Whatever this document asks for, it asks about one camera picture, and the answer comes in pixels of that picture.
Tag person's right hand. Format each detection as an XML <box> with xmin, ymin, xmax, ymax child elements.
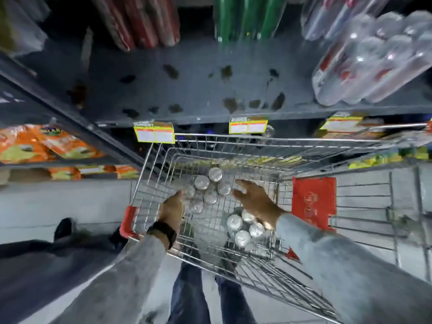
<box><xmin>232</xmin><ymin>179</ymin><xmax>288</xmax><ymax>230</ymax></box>

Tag person's left hand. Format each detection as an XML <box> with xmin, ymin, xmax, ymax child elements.
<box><xmin>157</xmin><ymin>190</ymin><xmax>186</xmax><ymax>231</ymax></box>

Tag person's right forearm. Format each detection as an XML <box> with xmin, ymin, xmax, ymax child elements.
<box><xmin>276</xmin><ymin>212</ymin><xmax>432</xmax><ymax>324</ymax></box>

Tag person's left forearm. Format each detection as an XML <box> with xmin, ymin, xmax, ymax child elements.
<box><xmin>51</xmin><ymin>226</ymin><xmax>177</xmax><ymax>324</ymax></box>

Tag shrink-wrapped pack of silver cans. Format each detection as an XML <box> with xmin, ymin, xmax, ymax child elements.
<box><xmin>183</xmin><ymin>167</ymin><xmax>233</xmax><ymax>215</ymax></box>
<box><xmin>225</xmin><ymin>209</ymin><xmax>267</xmax><ymax>249</ymax></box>

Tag black wristwatch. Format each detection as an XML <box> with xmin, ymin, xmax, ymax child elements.
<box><xmin>146</xmin><ymin>221</ymin><xmax>178</xmax><ymax>250</ymax></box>

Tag yellow price tag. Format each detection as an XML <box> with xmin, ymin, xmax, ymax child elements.
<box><xmin>229</xmin><ymin>116</ymin><xmax>269</xmax><ymax>135</ymax></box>
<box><xmin>134</xmin><ymin>121</ymin><xmax>176</xmax><ymax>144</ymax></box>
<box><xmin>319</xmin><ymin>112</ymin><xmax>364</xmax><ymax>133</ymax></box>

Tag person's left leg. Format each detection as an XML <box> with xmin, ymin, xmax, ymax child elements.
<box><xmin>167</xmin><ymin>261</ymin><xmax>212</xmax><ymax>324</ymax></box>

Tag person's leg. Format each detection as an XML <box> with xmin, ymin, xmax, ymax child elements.
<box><xmin>215</xmin><ymin>276</ymin><xmax>258</xmax><ymax>324</ymax></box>
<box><xmin>167</xmin><ymin>261</ymin><xmax>212</xmax><ymax>324</ymax></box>
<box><xmin>0</xmin><ymin>229</ymin><xmax>130</xmax><ymax>324</ymax></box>

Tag dark grey metal shelf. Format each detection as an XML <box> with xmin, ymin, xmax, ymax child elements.
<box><xmin>0</xmin><ymin>30</ymin><xmax>432</xmax><ymax>169</ymax></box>

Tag person's right leg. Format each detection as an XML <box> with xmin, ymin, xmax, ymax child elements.
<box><xmin>215</xmin><ymin>276</ymin><xmax>258</xmax><ymax>324</ymax></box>

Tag row of yellow-green packets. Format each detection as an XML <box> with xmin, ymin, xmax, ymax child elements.
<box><xmin>348</xmin><ymin>146</ymin><xmax>432</xmax><ymax>170</ymax></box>

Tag row of orange snack packets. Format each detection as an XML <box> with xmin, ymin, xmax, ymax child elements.
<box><xmin>0</xmin><ymin>124</ymin><xmax>140</xmax><ymax>181</ymax></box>

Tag pack of green bottles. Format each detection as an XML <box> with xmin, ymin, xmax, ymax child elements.
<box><xmin>214</xmin><ymin>0</ymin><xmax>288</xmax><ymax>43</ymax></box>

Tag pack of clear water bottles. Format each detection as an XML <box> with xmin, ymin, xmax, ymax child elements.
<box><xmin>300</xmin><ymin>0</ymin><xmax>394</xmax><ymax>41</ymax></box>
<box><xmin>311</xmin><ymin>11</ymin><xmax>432</xmax><ymax>107</ymax></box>

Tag pack of red bottles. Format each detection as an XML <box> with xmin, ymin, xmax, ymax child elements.
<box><xmin>90</xmin><ymin>0</ymin><xmax>181</xmax><ymax>53</ymax></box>

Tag clear plastic bagged goods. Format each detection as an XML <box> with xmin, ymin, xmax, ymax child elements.
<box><xmin>0</xmin><ymin>0</ymin><xmax>48</xmax><ymax>57</ymax></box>

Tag metal wire shopping cart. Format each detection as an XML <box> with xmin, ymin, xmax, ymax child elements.
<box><xmin>119</xmin><ymin>131</ymin><xmax>341</xmax><ymax>324</ymax></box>

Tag wire cart with red flap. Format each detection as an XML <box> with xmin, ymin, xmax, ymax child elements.
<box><xmin>291</xmin><ymin>122</ymin><xmax>432</xmax><ymax>268</ymax></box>

